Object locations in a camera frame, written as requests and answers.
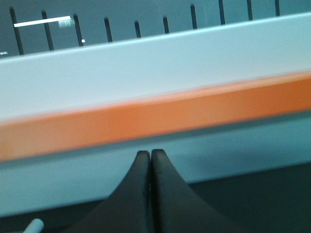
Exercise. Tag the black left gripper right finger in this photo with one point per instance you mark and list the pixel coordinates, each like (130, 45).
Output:
(177, 208)

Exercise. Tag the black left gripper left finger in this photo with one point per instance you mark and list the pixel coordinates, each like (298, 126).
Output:
(125, 210)

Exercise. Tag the orange sash handle bar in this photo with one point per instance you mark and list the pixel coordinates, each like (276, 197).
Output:
(172, 113)

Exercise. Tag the white fume hood sash frame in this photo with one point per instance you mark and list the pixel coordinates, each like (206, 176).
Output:
(98, 76)

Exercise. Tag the white pipe stub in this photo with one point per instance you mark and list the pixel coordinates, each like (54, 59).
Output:
(36, 226)

